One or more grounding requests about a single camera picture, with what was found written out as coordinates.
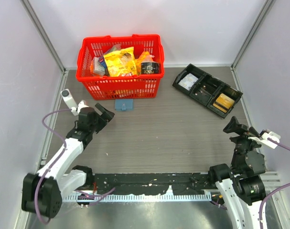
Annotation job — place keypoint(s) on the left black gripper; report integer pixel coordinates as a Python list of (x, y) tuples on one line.
[(106, 116)]

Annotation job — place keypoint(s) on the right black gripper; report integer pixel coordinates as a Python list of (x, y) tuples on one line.
[(234, 125)]

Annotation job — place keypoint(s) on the blue card holder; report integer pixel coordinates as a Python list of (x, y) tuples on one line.
[(124, 104)]

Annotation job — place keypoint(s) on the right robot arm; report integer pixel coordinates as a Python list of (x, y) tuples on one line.
[(240, 183)]

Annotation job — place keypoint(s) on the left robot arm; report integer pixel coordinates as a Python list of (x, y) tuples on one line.
[(44, 191)]

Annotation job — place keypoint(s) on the gold cards stack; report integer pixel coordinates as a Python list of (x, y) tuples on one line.
[(223, 103)]

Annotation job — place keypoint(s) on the white cards stack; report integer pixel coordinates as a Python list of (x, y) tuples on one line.
[(188, 81)]

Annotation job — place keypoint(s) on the black three-compartment tray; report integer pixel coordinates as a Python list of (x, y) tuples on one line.
[(207, 89)]

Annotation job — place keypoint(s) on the white bottle grey cap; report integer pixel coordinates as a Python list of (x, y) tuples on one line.
[(69, 101)]

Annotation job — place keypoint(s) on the red plastic shopping basket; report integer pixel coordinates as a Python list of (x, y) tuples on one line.
[(106, 87)]

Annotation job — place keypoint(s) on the grey small box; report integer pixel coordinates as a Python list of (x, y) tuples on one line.
[(96, 67)]

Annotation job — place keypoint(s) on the yellow chips bag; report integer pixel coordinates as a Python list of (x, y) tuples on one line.
[(121, 62)]

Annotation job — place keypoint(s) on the black round tin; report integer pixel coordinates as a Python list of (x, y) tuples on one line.
[(150, 68)]

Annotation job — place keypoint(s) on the orange snack bag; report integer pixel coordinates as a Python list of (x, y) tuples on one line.
[(144, 57)]

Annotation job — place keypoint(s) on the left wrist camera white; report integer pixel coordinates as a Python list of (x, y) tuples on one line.
[(76, 109)]

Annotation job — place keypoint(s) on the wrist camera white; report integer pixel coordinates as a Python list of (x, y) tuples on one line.
[(268, 138), (76, 109)]

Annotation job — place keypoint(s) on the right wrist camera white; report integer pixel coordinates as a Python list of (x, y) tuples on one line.
[(268, 138)]

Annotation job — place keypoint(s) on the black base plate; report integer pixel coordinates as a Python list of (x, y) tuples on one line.
[(150, 184)]

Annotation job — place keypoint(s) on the slotted cable duct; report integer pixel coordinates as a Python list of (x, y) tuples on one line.
[(168, 197)]

